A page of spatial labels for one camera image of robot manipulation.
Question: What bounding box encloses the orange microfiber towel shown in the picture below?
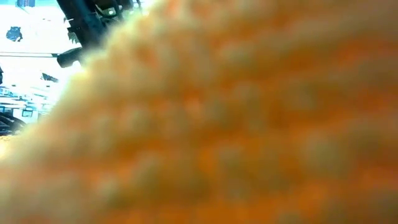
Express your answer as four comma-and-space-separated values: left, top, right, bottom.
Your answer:
0, 0, 398, 224

